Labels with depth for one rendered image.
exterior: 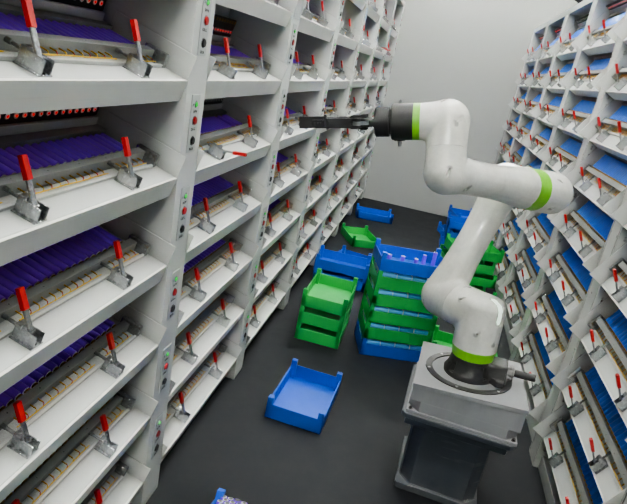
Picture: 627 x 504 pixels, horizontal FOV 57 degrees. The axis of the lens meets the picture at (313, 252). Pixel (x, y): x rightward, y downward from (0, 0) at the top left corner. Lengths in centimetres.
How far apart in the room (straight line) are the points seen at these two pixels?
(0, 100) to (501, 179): 117
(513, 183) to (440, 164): 25
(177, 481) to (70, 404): 66
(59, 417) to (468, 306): 109
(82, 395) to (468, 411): 102
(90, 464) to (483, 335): 106
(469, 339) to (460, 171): 52
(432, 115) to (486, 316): 59
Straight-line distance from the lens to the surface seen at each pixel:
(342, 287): 276
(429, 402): 171
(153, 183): 117
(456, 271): 181
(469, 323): 170
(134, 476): 163
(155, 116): 125
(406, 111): 147
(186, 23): 122
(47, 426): 114
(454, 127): 146
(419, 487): 191
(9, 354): 96
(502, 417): 172
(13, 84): 80
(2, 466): 107
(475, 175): 149
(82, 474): 134
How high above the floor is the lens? 118
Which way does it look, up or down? 19 degrees down
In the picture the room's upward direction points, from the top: 11 degrees clockwise
